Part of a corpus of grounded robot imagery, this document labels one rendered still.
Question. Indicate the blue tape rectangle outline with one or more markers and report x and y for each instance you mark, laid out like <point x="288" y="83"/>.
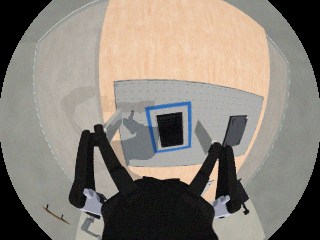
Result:
<point x="168" y="106"/>

